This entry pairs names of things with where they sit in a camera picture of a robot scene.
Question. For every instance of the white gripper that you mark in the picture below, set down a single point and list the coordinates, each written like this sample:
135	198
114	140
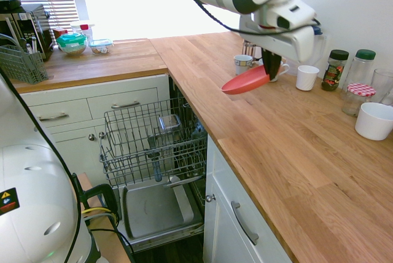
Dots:
288	43

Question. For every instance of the red round plate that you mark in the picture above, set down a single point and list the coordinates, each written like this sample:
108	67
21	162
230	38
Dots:
245	83

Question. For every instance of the stainless dishwasher door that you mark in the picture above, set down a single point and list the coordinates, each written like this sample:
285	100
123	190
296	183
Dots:
153	210

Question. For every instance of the glass french press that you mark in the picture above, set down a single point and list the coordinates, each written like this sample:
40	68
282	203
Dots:
250	48

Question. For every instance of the white mug with printed band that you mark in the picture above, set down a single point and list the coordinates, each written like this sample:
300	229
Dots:
242	64

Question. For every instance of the white ribbed cup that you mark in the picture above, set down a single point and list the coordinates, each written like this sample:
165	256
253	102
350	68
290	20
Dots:
307	78

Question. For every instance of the water jug with blue lid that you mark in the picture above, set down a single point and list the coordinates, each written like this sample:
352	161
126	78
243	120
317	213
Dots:
320	41

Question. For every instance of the dark jar with black lid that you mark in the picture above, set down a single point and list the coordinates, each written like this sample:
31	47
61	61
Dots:
334	72

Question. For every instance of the clear bottle with green lid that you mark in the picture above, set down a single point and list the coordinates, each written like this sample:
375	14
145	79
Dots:
362	72

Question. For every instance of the glass jar red checked lid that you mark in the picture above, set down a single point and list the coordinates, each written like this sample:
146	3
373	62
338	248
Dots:
356	100

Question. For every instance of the clear drinking glass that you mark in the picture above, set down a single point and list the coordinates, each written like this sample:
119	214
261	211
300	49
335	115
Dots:
383	86

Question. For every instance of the square glass container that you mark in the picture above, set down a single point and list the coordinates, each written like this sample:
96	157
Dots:
169	122

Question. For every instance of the white ceramic bowl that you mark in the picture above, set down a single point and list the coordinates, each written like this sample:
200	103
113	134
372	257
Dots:
374	121

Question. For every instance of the round silver cabinet knob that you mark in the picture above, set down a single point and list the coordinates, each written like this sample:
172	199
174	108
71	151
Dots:
101	135
91	137
210	198

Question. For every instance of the blue tube in rack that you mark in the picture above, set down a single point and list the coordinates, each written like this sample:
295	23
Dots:
157	169

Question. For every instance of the small container with blue lid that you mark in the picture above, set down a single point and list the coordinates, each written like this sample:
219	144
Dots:
100	46

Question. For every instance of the white tub with red lid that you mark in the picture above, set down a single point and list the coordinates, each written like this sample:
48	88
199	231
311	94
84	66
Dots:
82	28

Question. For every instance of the glass bowl with teal lid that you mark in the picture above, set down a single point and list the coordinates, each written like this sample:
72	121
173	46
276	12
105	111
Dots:
72	43

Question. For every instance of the white cabinet with drawers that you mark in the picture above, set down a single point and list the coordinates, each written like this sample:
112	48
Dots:
76	127

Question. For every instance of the black table clamp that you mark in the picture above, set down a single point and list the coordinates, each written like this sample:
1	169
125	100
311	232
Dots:
106	198

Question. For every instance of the small red box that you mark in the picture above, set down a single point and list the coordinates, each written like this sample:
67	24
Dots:
59	33

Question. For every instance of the wooden robot mounting board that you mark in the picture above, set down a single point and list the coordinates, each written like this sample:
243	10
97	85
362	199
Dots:
107	241

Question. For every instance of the black countertop appliance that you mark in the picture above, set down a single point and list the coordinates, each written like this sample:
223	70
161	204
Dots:
30	26

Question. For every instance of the grey plastic cutlery basket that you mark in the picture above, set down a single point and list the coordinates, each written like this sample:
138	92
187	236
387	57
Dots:
21	66

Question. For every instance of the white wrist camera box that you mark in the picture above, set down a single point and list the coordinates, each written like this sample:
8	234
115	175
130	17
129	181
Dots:
294	11

